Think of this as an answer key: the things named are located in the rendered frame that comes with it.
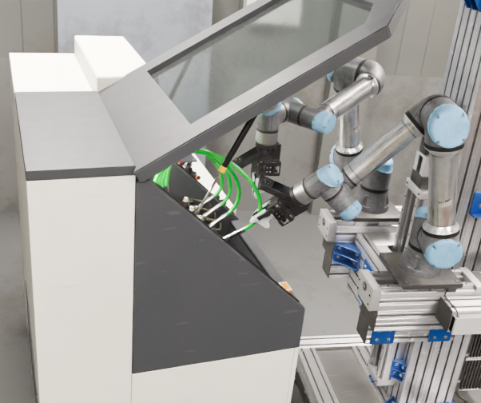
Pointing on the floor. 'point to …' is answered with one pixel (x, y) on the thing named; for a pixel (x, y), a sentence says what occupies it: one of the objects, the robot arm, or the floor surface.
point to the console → (105, 59)
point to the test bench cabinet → (221, 381)
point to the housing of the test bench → (73, 233)
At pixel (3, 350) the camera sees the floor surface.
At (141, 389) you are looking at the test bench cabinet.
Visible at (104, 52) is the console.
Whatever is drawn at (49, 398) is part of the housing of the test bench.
